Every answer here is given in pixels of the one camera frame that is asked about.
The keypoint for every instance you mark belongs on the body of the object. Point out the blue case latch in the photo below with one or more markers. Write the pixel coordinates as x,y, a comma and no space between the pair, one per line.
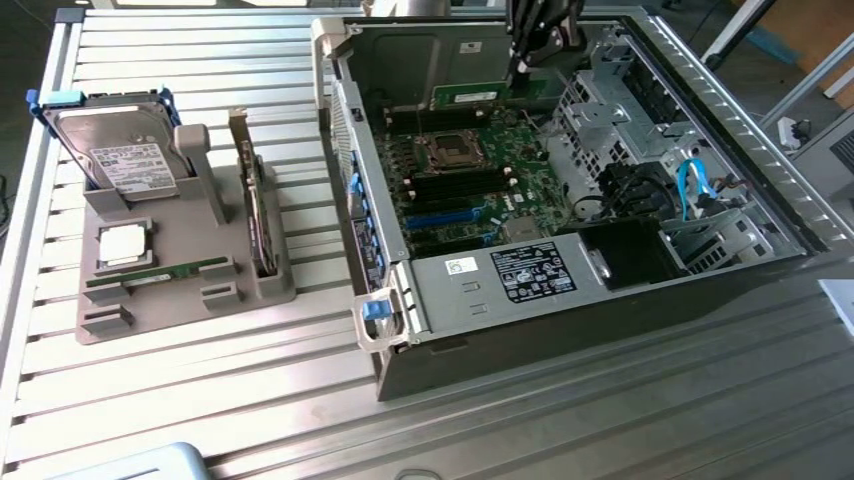
374,309

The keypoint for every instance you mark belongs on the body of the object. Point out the black RAM slot bank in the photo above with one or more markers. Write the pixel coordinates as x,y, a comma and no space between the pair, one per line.
461,185
434,119

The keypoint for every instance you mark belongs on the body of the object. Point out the graphics card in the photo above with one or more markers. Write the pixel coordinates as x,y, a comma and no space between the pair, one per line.
254,200

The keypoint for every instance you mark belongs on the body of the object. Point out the green motherboard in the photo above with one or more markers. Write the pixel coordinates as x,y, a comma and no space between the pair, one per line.
494,180

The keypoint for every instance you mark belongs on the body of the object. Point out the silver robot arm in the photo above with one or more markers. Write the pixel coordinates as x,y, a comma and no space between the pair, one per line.
421,7

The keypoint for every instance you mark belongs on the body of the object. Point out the silver chipset heatsink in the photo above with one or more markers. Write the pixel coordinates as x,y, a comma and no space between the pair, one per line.
522,230

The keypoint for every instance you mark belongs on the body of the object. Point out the white power strip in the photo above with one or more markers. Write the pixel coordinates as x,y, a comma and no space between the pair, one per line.
789,131

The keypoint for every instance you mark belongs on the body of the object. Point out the blue expansion slot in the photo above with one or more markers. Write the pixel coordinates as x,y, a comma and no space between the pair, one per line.
440,220

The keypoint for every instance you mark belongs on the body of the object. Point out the hard disk in blue carrier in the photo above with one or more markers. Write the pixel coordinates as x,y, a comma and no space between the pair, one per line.
114,145

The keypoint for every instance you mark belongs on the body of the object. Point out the silver CPU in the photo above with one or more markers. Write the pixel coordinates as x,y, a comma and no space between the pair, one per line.
126,244

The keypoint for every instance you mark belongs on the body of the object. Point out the grey power supply unit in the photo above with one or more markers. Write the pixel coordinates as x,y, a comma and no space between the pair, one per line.
508,280

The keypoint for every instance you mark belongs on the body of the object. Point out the grey parts rack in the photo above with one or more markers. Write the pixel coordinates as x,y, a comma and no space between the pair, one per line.
181,270

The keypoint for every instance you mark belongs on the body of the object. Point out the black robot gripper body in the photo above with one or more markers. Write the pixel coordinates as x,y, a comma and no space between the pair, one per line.
542,10

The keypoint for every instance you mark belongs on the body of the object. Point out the metal disk bay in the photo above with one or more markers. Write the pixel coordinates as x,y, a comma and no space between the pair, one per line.
601,115

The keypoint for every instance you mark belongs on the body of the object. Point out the white flat object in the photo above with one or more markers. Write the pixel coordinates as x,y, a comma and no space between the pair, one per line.
839,300

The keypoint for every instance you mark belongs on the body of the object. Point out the CPU socket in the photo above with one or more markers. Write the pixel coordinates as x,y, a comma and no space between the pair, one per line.
449,148

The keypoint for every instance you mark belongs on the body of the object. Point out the open black PC case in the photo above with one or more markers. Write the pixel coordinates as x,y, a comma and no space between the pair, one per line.
534,350

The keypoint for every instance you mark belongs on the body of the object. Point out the green RAM stick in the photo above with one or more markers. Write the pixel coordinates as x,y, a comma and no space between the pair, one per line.
157,272
470,94

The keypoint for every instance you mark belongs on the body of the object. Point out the pale blue rounded object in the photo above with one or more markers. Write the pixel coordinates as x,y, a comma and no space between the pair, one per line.
148,462

